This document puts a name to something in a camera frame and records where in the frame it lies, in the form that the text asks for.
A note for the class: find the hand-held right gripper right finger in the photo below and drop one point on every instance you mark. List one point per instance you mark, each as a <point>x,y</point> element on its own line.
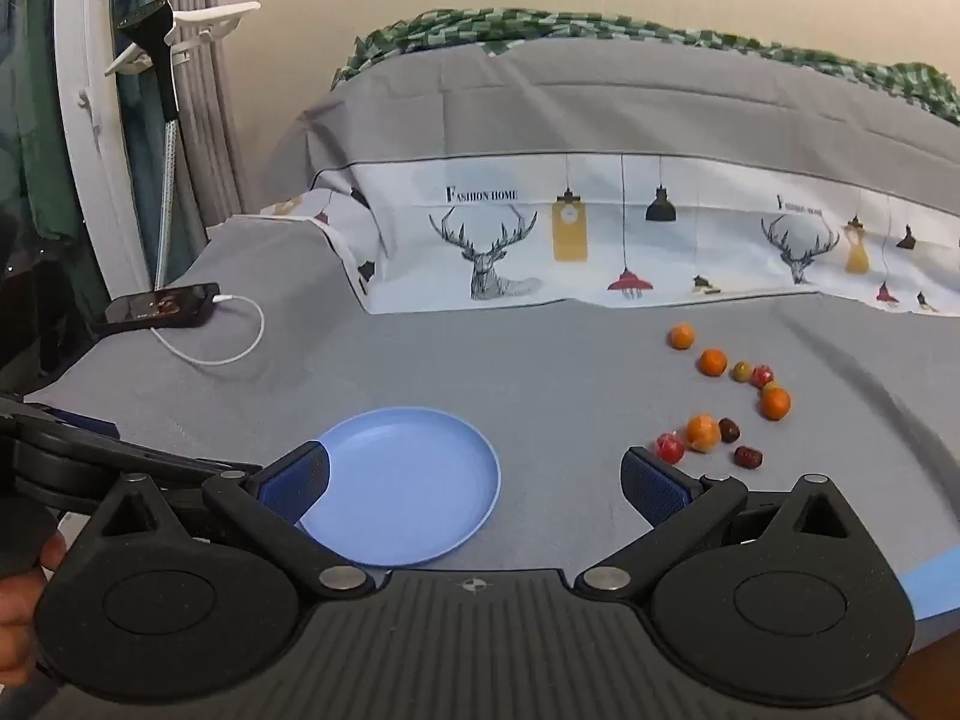
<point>651,486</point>

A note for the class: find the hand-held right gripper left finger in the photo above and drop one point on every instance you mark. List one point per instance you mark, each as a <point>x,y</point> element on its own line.
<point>296,478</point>

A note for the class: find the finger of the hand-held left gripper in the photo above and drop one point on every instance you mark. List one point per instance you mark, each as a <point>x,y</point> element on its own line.
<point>187,463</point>

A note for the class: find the small red fruit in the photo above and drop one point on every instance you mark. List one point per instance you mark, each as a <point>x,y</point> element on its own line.
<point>763,376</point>
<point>670,448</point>

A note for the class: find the blue round plate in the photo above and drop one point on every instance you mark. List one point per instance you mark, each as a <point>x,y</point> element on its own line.
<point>420,480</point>

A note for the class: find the yellow-green round fruit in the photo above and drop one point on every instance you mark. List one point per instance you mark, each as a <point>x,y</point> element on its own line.
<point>742,371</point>

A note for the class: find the person's left hand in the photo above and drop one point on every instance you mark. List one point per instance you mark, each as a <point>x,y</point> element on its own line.
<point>19,615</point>

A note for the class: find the pale patched orange tangerine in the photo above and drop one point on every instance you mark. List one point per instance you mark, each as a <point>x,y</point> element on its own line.
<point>703,432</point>

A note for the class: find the dark brown date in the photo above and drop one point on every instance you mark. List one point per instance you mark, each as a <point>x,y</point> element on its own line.
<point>729,430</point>

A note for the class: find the dark red date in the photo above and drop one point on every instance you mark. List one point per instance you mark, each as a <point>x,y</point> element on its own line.
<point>748,457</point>

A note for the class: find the black smartphone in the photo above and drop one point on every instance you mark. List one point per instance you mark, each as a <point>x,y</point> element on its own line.
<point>161,306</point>

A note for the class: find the light blue mat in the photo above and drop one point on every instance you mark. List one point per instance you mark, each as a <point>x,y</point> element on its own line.
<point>934,591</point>

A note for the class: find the grey curtain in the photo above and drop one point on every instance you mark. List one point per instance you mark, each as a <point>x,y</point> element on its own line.
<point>204,135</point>

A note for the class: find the grey deer printed duvet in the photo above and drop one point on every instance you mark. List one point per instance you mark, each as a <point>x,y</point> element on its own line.
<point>600,127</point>

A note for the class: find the black gooseneck phone holder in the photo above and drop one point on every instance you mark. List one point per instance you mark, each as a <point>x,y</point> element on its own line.
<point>161,75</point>

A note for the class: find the white plastic rack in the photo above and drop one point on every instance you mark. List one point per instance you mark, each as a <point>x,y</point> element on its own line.
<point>217,17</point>

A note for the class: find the green checked blanket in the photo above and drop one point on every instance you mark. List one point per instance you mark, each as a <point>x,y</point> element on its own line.
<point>487,26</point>

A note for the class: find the white window frame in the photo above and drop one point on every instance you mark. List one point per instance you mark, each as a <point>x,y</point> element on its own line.
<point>84,165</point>

